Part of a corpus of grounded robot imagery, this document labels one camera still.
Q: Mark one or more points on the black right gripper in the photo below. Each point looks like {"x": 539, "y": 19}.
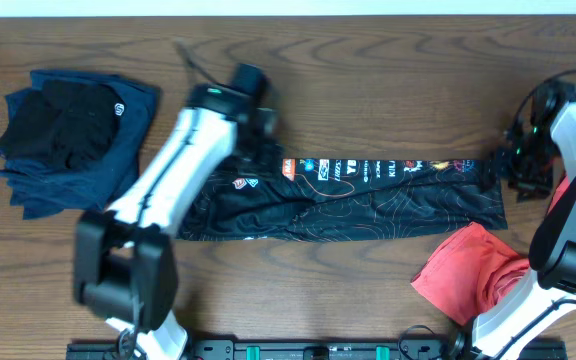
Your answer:
{"x": 536, "y": 188}

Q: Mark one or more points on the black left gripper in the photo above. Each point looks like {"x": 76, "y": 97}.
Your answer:
{"x": 273, "y": 153}

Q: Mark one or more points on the black orange-patterned jersey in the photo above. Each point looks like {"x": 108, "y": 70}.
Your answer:
{"x": 338, "y": 200}

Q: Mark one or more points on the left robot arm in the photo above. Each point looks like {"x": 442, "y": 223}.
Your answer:
{"x": 124, "y": 268}

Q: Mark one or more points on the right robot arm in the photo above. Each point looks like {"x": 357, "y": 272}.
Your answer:
{"x": 547, "y": 292}

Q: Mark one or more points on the red t-shirt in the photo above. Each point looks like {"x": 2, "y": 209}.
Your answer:
{"x": 473, "y": 270}

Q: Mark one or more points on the folded black shirt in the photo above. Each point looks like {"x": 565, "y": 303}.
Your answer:
{"x": 64, "y": 125}

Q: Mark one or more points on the folded navy blue shirt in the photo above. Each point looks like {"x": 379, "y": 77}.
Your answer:
{"x": 43, "y": 191}

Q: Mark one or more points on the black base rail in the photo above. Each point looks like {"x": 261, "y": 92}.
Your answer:
{"x": 419, "y": 348}

